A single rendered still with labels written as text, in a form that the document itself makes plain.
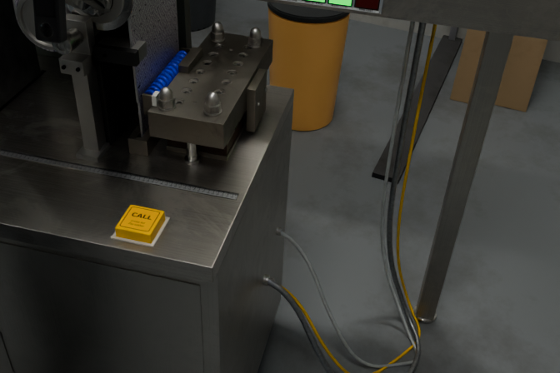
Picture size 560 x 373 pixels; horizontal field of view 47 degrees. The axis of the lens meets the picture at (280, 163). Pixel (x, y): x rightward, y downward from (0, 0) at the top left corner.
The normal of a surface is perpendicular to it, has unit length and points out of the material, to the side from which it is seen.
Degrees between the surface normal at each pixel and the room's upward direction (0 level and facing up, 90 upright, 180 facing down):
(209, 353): 90
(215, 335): 90
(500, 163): 0
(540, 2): 90
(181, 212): 0
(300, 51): 93
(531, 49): 77
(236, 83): 0
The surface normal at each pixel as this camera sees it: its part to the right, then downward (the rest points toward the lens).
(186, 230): 0.04, -0.80
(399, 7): -0.24, 0.57
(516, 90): -0.37, 0.33
